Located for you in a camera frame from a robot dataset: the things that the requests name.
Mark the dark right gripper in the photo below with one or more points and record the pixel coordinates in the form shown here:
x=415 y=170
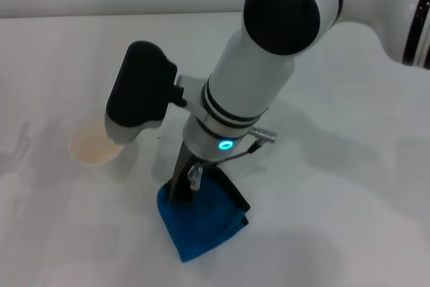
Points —
x=184 y=169

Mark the blue rag with black trim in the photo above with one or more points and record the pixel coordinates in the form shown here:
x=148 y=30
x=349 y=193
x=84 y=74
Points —
x=205 y=223

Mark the white paper cup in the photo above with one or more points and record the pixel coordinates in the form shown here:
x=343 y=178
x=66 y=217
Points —
x=90 y=152

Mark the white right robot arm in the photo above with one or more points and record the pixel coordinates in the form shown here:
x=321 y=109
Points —
x=265 y=75

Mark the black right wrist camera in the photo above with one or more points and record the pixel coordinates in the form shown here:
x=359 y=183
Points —
x=137 y=88

